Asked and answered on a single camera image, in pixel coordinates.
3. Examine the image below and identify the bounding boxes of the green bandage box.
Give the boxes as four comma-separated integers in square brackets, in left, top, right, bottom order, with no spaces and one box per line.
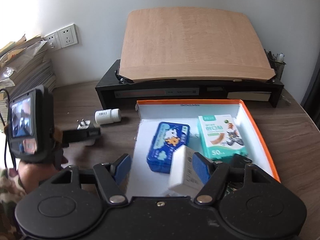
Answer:
[197,115,249,161]

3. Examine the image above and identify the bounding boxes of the white charger plug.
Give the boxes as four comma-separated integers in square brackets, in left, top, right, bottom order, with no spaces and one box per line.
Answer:
[77,119,97,146]

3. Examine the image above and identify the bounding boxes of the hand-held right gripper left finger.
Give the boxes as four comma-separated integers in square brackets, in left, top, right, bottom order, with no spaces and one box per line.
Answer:
[47,154,131,204]

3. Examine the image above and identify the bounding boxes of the black cable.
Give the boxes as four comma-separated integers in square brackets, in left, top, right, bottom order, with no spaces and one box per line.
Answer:
[0,88,16,169]

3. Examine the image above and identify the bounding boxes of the stack of papers and books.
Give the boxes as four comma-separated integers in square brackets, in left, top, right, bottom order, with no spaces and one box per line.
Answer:
[0,34,57,111]

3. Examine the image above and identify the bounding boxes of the black mesh pen holder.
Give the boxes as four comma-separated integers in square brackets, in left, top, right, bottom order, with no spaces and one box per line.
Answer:
[264,49,287,82]

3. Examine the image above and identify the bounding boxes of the person's left hand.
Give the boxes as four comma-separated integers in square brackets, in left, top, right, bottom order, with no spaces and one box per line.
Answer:
[17,155,69,193]

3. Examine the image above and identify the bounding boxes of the dark curtain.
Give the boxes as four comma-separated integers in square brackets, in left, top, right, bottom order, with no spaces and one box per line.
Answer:
[300,12,320,130]

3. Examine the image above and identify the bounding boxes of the orange and white cardboard box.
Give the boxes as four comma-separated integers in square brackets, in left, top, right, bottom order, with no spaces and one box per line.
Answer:
[127,99,281,197]

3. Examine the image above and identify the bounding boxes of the wooden reading board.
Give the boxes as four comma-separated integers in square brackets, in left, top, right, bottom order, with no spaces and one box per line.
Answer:
[119,6,276,84]

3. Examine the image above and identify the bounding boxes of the camouflage sleeved left forearm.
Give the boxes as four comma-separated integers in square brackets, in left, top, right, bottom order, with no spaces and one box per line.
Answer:
[0,167,28,240]

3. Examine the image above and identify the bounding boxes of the white wall socket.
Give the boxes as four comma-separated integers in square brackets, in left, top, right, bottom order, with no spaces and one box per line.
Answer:
[44,32,61,51]
[57,24,79,48]

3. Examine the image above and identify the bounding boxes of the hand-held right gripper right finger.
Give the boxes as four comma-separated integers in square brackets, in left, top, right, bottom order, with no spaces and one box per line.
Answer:
[192,152,272,204]

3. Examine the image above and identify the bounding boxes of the blue tin box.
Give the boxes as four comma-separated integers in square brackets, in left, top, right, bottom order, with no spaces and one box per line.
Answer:
[146,122,191,173]

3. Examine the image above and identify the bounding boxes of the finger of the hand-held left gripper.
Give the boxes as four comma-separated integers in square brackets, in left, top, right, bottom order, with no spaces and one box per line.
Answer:
[62,127,102,147]

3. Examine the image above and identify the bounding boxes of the white pill bottle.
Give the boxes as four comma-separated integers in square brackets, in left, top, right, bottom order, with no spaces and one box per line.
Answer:
[94,108,122,125]

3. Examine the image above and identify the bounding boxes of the black desk shelf riser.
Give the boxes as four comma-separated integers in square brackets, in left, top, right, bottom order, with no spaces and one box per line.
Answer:
[95,59,285,108]

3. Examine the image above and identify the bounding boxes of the small white cardboard box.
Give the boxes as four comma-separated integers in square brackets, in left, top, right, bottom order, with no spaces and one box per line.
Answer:
[168,144,208,197]

